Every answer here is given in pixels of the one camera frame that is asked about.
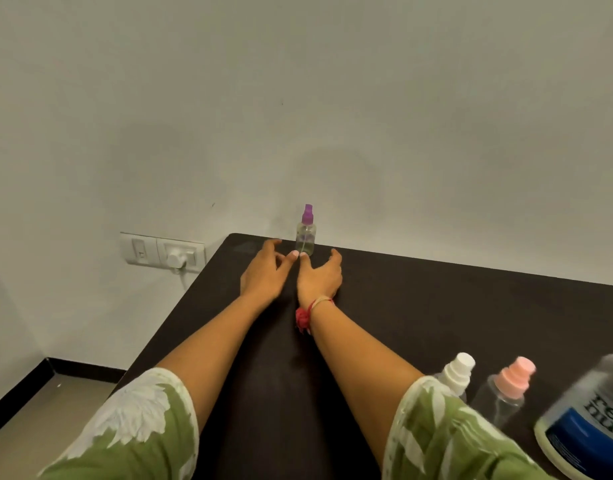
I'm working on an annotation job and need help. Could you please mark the white spray cap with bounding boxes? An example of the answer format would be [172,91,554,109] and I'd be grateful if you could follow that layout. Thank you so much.
[438,352,476,397]

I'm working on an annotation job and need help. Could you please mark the person's left hand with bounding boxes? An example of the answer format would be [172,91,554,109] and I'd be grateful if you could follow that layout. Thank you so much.
[240,238,300,313]

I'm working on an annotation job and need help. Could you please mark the small round bottle purple print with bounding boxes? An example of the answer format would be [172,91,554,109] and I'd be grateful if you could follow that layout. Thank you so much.
[295,223,317,257]

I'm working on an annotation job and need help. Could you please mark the green floral sleeve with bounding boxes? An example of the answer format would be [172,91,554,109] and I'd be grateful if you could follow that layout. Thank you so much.
[382,375,557,480]
[36,367,201,480]

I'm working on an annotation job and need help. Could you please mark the white wall socket panel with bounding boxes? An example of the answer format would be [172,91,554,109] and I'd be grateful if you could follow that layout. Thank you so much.
[119,232,207,273]

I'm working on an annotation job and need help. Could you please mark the person's right hand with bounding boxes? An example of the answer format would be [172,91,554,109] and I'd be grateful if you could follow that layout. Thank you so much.
[296,248,344,311]

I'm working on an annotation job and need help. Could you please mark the person's left forearm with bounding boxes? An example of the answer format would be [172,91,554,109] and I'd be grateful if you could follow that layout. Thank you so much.
[156,294,267,435]

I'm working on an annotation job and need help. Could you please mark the pink spray cap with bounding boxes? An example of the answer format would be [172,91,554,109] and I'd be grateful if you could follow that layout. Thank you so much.
[494,356,537,401]

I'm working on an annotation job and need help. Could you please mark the white plug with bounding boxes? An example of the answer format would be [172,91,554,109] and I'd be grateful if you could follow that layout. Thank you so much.
[165,247,197,271]

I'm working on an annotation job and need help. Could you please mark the green floral right sleeve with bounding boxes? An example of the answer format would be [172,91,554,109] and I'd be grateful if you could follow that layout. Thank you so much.
[382,375,557,480]

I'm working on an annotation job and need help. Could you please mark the green floral left sleeve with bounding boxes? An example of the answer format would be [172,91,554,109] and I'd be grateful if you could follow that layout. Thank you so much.
[36,367,201,480]

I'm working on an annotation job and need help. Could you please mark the person's right forearm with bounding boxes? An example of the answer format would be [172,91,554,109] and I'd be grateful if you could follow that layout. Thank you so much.
[308,299,425,468]

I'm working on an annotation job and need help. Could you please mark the small clear bottle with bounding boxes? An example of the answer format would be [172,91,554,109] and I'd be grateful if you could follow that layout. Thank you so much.
[432,372,469,405]
[468,374,526,431]

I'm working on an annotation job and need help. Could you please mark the red thread wristband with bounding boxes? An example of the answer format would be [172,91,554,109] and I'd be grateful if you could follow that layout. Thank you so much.
[294,295,335,335]

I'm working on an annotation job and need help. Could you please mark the large clear bottle blue label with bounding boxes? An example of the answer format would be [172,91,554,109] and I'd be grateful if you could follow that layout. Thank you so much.
[534,353,613,480]

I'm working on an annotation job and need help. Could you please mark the black skirting board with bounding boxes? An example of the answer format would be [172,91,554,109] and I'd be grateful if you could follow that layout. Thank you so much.
[0,357,127,443]

